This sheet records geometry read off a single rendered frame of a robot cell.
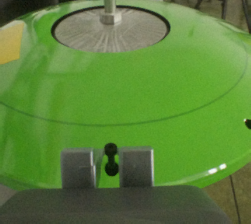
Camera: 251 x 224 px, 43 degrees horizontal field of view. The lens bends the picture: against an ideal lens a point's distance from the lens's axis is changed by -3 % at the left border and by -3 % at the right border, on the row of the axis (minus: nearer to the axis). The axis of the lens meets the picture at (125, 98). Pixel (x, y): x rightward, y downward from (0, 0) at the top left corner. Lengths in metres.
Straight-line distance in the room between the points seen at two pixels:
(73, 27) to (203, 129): 0.15
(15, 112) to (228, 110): 0.14
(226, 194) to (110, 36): 1.37
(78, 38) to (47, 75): 0.06
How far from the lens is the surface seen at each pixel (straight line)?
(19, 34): 0.30
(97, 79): 0.22
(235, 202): 1.57
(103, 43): 0.26
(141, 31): 0.28
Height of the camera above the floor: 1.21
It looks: 36 degrees down
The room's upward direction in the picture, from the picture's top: straight up
